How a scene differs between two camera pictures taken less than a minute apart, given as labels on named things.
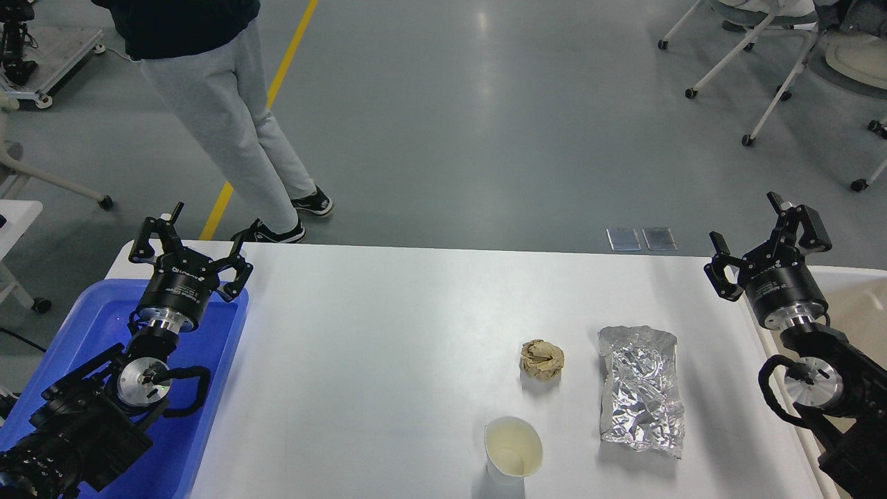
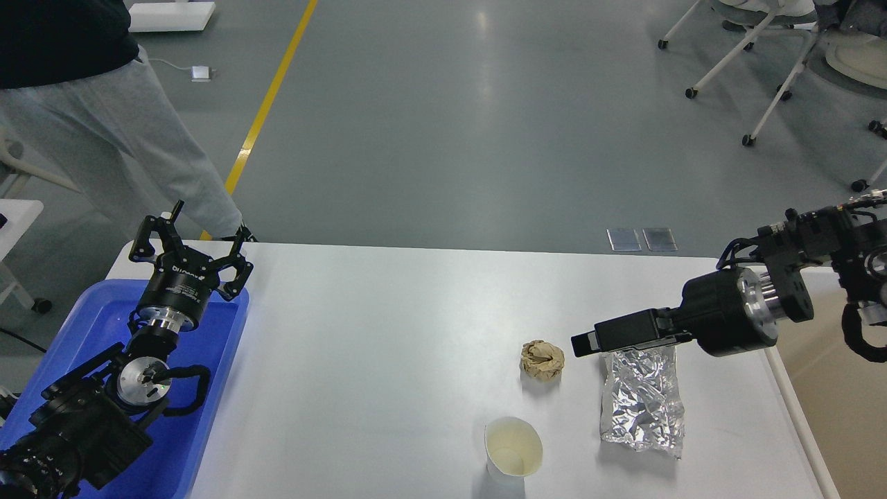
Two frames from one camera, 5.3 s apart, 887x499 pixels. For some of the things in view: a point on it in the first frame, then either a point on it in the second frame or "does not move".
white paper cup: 513,450 does not move
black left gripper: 179,290 does not move
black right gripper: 776,278 -> 727,312
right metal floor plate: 659,238 does not move
